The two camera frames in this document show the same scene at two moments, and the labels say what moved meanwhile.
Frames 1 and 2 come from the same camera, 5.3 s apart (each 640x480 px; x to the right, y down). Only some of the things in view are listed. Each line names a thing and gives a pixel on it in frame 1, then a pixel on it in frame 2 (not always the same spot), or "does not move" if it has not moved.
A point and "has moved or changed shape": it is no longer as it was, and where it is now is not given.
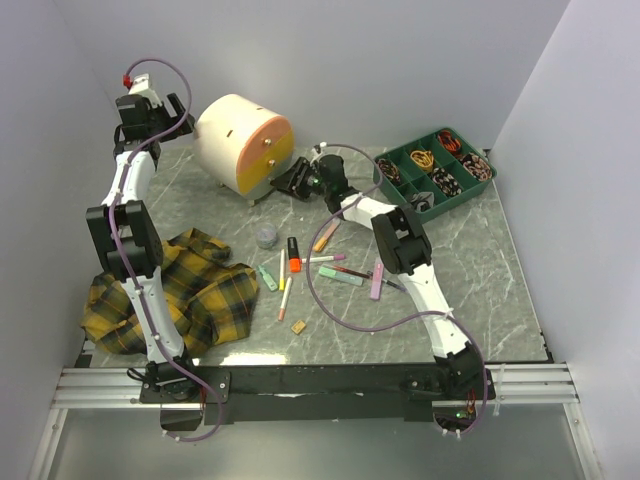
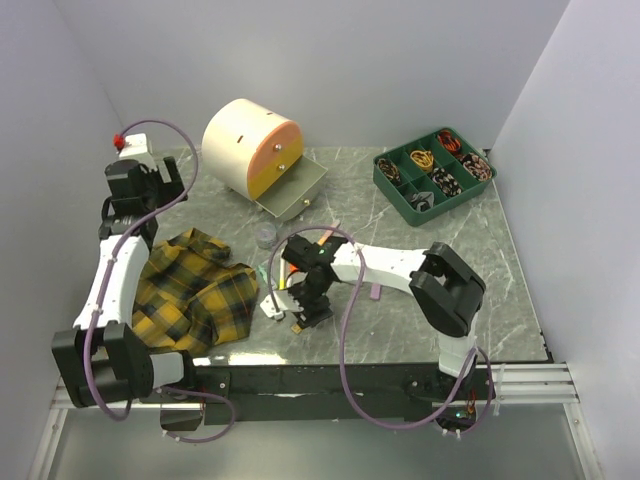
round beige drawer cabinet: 242,146 has moved or changed shape
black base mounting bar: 258,393 does not move
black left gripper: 177,106 → 170,191
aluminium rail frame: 118,388 does not move
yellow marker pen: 282,271 does not move
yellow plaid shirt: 209,295 does not move
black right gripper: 288,183 → 307,316
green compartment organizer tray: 432,171 does not move
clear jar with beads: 266,236 does not move
